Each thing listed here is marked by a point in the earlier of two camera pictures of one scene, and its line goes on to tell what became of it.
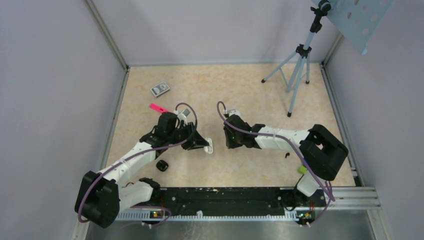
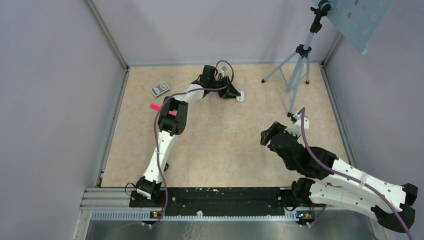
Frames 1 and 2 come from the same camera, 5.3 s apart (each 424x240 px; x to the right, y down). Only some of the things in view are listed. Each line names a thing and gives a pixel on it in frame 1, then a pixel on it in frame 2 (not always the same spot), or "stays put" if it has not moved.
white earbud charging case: (209, 149) → (241, 98)
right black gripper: (229, 143) → (266, 134)
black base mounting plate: (197, 200) stays put
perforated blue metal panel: (358, 19) stays put
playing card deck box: (160, 89) stays put
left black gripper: (198, 140) → (226, 82)
